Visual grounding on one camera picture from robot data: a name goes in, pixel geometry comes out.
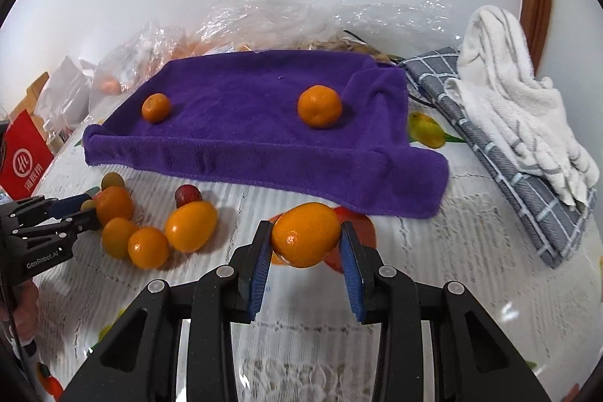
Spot clear plastic bag with fruit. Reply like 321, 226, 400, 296
89, 20, 189, 96

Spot large clear plastic bag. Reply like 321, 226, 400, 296
198, 0, 465, 59

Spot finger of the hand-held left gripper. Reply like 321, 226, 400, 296
28, 193, 95, 219
28, 211, 102, 243

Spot small rough-skinned mandarin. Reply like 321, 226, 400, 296
141, 92, 171, 124

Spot grey checked towel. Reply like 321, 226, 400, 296
400, 46, 597, 268

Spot purple towel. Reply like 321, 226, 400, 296
82, 50, 449, 220

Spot small round orange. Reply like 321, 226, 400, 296
101, 217, 139, 260
127, 227, 171, 270
94, 186, 136, 226

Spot white plastic bag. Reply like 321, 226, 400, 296
35, 56, 102, 134

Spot white towel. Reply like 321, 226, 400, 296
445, 5, 600, 207

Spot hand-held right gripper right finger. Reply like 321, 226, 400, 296
340, 220, 552, 402

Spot red box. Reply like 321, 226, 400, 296
0, 109, 55, 200

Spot cardboard box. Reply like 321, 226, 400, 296
9, 71, 50, 120

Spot red cherry tomato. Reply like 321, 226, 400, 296
174, 184, 203, 207

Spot person's left hand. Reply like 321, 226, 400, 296
0, 280, 41, 365

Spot oval citrus fruit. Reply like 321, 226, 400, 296
165, 200, 219, 253
271, 202, 342, 269

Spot large rough-skinned mandarin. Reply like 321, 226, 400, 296
297, 84, 343, 130

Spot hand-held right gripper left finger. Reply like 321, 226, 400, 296
61, 220, 274, 402

